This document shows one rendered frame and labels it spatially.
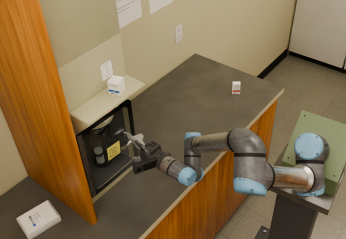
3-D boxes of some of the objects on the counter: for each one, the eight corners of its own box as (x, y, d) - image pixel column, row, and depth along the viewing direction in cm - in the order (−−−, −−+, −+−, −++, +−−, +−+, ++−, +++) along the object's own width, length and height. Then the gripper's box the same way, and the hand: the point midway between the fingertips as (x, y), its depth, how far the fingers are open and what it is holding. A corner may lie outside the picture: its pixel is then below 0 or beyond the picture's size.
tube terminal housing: (58, 180, 204) (15, 48, 155) (105, 143, 223) (79, 16, 174) (92, 204, 192) (56, 69, 142) (138, 164, 211) (120, 32, 161)
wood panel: (28, 175, 207) (-101, -143, 118) (32, 172, 209) (-90, -145, 119) (92, 225, 183) (-7, -129, 93) (98, 221, 184) (4, -131, 95)
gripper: (172, 171, 185) (140, 152, 195) (170, 139, 172) (136, 121, 182) (159, 182, 180) (127, 163, 190) (157, 151, 167) (122, 132, 177)
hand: (127, 146), depth 184 cm, fingers open, 14 cm apart
